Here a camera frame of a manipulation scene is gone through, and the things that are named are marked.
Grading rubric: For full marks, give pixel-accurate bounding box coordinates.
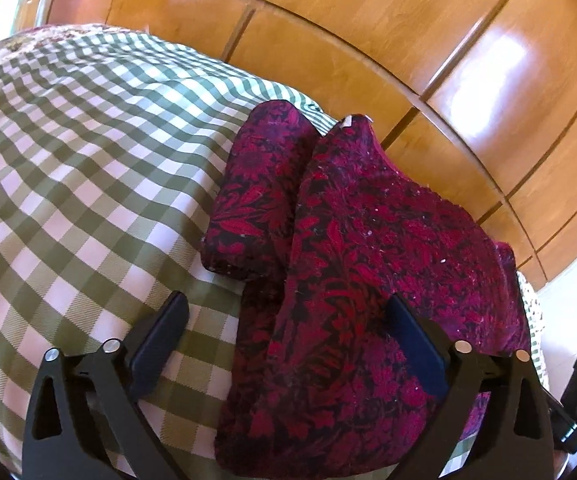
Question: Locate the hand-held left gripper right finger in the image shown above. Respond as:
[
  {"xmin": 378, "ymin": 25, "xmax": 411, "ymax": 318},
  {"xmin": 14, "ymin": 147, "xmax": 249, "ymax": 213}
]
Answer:
[{"xmin": 388, "ymin": 294, "xmax": 555, "ymax": 480}]

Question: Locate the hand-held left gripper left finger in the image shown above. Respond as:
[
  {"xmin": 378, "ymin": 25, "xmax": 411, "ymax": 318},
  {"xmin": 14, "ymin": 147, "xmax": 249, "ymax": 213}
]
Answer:
[{"xmin": 21, "ymin": 291, "xmax": 190, "ymax": 480}]

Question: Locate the red floral knit sweater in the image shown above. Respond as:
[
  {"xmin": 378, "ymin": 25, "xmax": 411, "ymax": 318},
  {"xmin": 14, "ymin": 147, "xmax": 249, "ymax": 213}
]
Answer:
[{"xmin": 202, "ymin": 100, "xmax": 531, "ymax": 473}]

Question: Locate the green checkered floral bed blanket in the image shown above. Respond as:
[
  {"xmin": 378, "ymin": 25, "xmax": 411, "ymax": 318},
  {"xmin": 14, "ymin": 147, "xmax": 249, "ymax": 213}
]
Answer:
[{"xmin": 0, "ymin": 25, "xmax": 549, "ymax": 480}]

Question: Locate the wooden panelled wardrobe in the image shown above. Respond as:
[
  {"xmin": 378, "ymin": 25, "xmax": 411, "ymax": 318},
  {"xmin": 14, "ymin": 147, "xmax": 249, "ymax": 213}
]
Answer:
[{"xmin": 43, "ymin": 0, "xmax": 577, "ymax": 291}]

